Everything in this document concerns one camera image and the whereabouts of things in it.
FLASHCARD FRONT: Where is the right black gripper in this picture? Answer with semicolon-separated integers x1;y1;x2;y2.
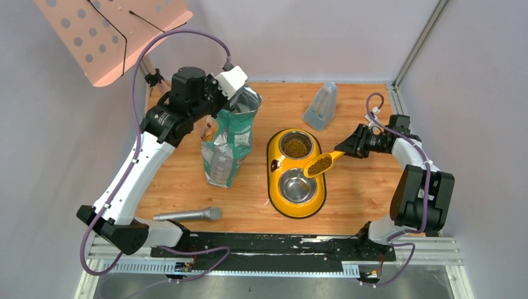
334;125;388;159

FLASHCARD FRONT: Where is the yellow plastic scoop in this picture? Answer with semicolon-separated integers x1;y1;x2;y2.
303;151;345;178

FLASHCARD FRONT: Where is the green pet food bag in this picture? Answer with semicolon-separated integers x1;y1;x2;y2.
200;85;262;188

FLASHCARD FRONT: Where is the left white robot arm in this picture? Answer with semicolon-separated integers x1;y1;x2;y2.
77;66;248;257

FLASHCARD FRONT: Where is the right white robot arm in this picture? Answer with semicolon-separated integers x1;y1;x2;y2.
334;115;455;260

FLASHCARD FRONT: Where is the brown pet food kibble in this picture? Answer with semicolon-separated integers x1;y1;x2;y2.
282;139;309;159

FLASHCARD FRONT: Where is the clear plastic container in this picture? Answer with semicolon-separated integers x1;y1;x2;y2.
301;82;337;131

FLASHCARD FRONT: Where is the yellow double bowl feeder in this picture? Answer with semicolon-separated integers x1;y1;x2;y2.
266;128;327;219

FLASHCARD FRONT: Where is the grey microphone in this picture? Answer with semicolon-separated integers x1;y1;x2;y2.
153;207;221;222

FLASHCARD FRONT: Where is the pink music stand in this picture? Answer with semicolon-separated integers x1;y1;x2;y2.
34;0;194;88

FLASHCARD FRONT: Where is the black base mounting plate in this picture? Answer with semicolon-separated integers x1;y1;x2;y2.
150;232;397;265

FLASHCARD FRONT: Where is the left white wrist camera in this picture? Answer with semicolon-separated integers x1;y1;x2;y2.
214;65;248;100

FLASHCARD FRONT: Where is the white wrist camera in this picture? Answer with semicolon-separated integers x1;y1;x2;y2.
365;107;380;128
214;65;248;100

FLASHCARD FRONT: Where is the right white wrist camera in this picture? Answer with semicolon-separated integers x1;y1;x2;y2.
365;107;380;128

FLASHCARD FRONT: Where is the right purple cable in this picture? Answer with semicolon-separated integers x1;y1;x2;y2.
357;92;432;288

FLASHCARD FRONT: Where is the purple cable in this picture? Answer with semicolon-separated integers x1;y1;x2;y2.
357;92;432;288
79;29;232;283

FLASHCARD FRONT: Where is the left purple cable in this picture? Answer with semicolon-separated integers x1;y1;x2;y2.
79;29;232;283

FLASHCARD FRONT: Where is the aluminium frame rail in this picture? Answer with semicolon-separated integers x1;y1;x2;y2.
74;0;475;299

